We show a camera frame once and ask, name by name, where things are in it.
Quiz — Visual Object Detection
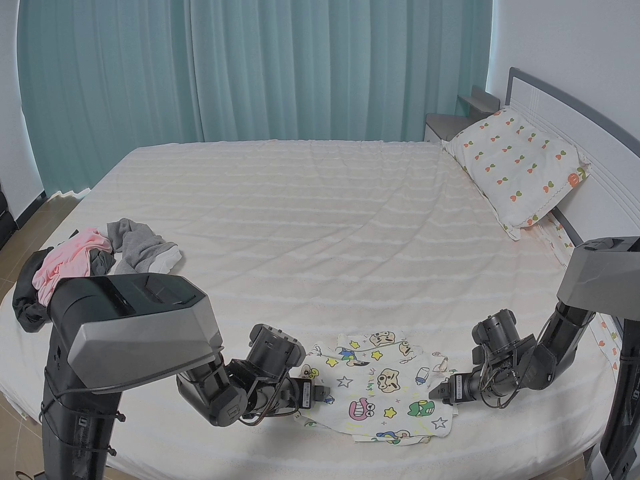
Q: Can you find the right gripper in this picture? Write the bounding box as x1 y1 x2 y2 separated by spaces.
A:
428 372 483 404

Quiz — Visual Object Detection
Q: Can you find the bed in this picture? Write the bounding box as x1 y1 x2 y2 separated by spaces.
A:
0 66 640 480

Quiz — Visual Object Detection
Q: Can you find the white printed pillow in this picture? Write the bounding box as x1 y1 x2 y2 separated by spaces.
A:
442 108 592 241

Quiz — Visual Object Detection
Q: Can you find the blue-green curtain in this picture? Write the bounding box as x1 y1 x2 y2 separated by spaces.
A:
17 0 496 196

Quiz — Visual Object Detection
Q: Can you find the grey garment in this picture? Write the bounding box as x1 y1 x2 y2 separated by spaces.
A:
106 218 182 275

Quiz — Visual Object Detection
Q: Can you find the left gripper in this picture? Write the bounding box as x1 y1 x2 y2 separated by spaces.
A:
272 377 337 416

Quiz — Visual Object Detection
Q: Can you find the grey bedside table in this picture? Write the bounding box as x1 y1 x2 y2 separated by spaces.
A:
424 85 502 144

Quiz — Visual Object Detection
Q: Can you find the dark grey chest of drawers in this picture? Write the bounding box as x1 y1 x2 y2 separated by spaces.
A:
0 183 13 250

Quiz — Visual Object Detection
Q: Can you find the black garment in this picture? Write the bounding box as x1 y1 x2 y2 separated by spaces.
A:
11 228 116 334

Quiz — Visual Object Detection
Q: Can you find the white printed pyjama top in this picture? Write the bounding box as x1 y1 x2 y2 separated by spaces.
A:
292 332 460 444

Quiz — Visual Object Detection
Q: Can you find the pink garment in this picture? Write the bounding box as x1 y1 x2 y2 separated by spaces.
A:
31 227 115 306

